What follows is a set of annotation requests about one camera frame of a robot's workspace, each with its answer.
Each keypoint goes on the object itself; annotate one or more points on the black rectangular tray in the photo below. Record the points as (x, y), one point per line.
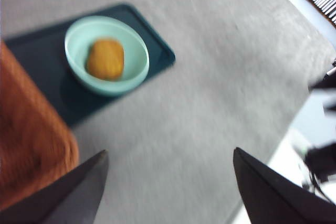
(39, 58)

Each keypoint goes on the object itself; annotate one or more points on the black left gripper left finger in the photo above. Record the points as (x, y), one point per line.
(52, 200)

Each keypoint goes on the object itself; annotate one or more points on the brown wicker basket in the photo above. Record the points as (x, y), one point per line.
(26, 129)

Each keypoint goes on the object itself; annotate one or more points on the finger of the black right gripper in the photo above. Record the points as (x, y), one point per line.
(328, 81)
(331, 109)

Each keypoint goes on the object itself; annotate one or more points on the teal ceramic bowl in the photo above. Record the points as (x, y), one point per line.
(78, 48)

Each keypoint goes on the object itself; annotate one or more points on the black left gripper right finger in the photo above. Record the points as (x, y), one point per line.
(270, 197)

